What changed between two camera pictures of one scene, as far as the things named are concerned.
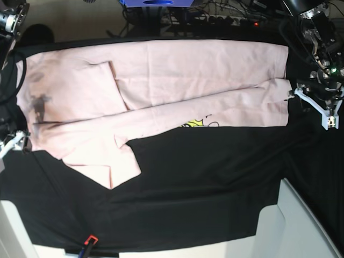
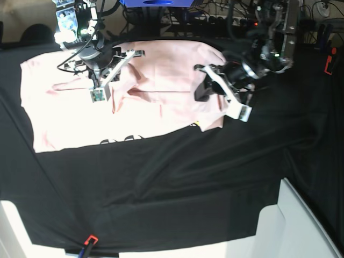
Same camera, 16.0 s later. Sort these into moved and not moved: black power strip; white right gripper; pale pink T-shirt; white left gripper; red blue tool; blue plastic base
Moved: white right gripper; white left gripper; pale pink T-shirt
Not moved: red blue tool; black power strip; blue plastic base
